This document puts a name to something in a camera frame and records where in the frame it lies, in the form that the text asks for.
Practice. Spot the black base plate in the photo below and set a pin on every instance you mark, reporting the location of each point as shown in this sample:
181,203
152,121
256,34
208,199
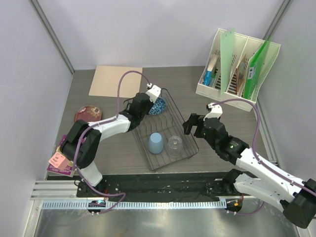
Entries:
168,187

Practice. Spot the blue patterned bowl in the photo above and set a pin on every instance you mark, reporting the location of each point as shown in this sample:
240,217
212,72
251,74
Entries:
158,107

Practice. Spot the black wire dish rack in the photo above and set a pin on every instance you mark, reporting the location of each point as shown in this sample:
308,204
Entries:
166,120

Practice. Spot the white slotted cable duct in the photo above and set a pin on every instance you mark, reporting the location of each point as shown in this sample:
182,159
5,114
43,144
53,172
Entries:
98,204

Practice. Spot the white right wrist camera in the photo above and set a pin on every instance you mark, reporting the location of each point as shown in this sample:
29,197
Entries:
214,111

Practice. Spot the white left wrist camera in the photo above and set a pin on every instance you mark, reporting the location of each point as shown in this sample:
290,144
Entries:
153,92

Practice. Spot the beige cutting board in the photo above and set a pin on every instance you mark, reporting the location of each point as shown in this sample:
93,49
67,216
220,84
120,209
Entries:
106,80

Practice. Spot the light blue plastic cup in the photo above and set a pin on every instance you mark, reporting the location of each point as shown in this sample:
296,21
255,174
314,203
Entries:
155,143

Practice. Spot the white file organizer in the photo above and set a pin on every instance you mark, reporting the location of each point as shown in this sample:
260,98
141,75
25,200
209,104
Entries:
243,45

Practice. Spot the dark green folder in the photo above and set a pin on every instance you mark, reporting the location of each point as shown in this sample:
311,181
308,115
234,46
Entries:
254,67

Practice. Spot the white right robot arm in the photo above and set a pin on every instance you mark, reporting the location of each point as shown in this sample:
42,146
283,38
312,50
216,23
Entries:
294,197

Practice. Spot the purple treehouse book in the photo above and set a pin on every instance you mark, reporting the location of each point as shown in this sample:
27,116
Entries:
59,164

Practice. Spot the light green folder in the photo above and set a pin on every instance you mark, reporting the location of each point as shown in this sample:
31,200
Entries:
226,49

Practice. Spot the brown picture book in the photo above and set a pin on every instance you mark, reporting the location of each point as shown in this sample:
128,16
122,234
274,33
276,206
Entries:
240,72

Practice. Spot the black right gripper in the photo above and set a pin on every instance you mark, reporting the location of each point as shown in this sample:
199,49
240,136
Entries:
194,120

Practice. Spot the red floral plate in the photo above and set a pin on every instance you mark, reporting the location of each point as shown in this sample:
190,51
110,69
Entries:
88,114

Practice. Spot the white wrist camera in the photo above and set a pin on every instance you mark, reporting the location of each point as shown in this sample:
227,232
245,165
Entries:
153,92
214,111

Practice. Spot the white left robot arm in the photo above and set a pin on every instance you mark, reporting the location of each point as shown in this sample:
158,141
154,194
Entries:
82,141

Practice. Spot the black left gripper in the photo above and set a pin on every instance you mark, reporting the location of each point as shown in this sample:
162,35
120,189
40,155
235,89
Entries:
150,103

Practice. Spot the blue book in organizer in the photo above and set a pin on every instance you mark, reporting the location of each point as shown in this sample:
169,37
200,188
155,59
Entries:
210,74

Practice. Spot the clear glass cup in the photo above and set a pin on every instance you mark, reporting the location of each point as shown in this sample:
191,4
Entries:
175,146

